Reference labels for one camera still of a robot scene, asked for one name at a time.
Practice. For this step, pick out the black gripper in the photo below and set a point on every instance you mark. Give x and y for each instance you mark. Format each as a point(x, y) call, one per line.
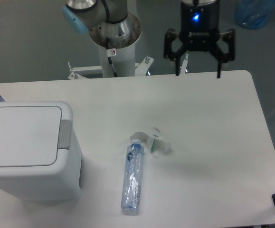
point(199, 26)

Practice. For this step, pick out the white trash can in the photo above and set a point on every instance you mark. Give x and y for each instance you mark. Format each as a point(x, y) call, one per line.
point(40, 156)

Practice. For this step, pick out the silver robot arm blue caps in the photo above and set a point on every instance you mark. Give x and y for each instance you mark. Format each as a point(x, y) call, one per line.
point(116, 31)

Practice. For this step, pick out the blue plastic bag on floor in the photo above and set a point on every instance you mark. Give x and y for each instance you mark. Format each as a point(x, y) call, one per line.
point(253, 14)

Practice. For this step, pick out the crumpled white paper wrapper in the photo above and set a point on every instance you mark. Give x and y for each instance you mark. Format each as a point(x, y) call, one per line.
point(157, 141)

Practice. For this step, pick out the clear crushed plastic bottle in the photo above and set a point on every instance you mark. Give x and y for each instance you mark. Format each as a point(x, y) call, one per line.
point(132, 179)

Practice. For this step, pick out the white levelling foot bracket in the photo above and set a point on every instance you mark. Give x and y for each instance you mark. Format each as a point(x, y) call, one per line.
point(184, 69)

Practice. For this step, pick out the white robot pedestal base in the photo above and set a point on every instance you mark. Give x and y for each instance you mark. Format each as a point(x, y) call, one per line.
point(114, 62)

